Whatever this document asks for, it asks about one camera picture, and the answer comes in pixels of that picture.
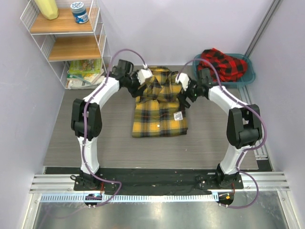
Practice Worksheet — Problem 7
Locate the yellow plaid long sleeve shirt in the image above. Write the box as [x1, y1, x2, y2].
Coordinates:
[132, 66, 188, 138]

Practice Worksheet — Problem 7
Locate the teal plastic basket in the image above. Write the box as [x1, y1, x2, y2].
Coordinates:
[192, 53, 256, 88]

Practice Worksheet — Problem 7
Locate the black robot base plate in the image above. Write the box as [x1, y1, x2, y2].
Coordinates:
[70, 168, 244, 196]

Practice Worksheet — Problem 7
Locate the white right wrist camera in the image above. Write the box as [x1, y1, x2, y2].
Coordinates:
[175, 73, 190, 92]

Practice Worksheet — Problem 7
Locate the white wire shelf rack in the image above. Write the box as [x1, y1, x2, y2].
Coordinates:
[20, 0, 111, 87]

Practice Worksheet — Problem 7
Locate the white slotted cable duct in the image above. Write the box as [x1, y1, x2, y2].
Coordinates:
[40, 192, 219, 203]

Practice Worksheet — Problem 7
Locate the yellow plastic bottle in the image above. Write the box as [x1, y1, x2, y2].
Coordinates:
[35, 0, 59, 20]

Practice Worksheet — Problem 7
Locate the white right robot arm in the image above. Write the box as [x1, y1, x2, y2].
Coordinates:
[175, 73, 262, 188]

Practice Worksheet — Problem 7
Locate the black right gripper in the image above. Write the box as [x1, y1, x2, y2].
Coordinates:
[177, 76, 202, 108]

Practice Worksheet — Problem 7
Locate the aluminium frame rail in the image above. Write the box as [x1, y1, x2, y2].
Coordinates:
[245, 0, 283, 57]

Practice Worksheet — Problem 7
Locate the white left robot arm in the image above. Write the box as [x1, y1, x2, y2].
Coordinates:
[71, 60, 143, 190]

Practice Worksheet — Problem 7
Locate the red plaid long sleeve shirt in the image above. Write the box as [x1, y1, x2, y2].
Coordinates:
[200, 48, 248, 82]

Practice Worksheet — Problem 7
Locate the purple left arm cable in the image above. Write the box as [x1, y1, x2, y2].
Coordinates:
[81, 49, 148, 207]

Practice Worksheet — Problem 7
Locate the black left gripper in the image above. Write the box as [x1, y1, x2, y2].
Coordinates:
[124, 70, 147, 98]

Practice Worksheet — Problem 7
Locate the stack of books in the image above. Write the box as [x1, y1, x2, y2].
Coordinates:
[66, 69, 105, 90]

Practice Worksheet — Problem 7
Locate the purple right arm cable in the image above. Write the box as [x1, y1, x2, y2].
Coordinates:
[175, 58, 268, 210]

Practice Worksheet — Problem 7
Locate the blue lidded jar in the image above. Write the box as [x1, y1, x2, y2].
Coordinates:
[70, 1, 89, 24]

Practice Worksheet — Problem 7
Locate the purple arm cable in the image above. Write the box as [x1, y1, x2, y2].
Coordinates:
[81, 49, 148, 207]
[175, 58, 268, 210]

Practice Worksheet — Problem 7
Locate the green picture book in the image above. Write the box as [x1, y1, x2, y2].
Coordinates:
[69, 59, 102, 74]

